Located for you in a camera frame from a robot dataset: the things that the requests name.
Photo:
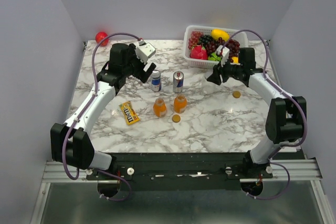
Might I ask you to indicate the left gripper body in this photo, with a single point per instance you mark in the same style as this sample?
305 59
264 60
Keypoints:
136 67

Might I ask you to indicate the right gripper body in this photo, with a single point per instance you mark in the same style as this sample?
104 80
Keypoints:
228 71

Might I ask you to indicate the gold bottle cap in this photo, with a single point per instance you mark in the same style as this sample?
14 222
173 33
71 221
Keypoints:
236 94
176 118

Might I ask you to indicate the orange juice bottle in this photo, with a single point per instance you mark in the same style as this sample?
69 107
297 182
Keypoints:
180 103
159 108

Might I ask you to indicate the clear glass jar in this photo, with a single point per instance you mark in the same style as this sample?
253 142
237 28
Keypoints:
206 86

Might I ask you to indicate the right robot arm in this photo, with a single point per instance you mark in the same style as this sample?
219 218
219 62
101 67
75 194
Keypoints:
286 122

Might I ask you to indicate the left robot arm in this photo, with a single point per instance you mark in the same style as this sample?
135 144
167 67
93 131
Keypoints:
70 141

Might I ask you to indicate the blue energy can left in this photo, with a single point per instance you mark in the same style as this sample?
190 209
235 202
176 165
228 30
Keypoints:
156 81

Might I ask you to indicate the green round fruit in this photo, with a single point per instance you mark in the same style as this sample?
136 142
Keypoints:
214 57

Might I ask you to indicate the dark red grape bunch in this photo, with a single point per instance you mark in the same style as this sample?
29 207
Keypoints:
232 45

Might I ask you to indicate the blue silver energy can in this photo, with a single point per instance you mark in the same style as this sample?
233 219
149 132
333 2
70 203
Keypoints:
178 80

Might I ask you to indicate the red dragon fruit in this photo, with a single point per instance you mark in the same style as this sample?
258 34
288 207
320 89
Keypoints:
198 52

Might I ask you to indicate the white plastic fruit basket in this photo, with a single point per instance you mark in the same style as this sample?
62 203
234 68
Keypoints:
199 63

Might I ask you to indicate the black grape bunch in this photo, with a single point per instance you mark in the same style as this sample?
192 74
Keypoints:
205 40

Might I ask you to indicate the red apple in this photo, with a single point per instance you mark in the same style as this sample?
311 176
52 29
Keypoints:
101 36

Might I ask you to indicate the light red grape bunch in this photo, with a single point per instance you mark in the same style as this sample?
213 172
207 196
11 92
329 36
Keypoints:
194 39

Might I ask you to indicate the yellow candy packet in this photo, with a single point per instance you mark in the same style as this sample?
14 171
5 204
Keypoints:
129 114

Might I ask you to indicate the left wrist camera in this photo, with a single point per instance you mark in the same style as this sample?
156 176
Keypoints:
144 51

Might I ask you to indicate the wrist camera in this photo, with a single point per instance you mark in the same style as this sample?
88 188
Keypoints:
223 52
144 51

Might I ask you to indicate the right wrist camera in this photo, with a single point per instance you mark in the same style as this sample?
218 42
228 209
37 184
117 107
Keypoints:
223 52

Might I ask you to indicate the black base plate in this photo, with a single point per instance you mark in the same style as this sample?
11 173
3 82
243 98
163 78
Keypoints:
181 171

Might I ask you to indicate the aluminium rail frame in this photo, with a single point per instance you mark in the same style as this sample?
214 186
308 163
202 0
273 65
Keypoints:
294 195

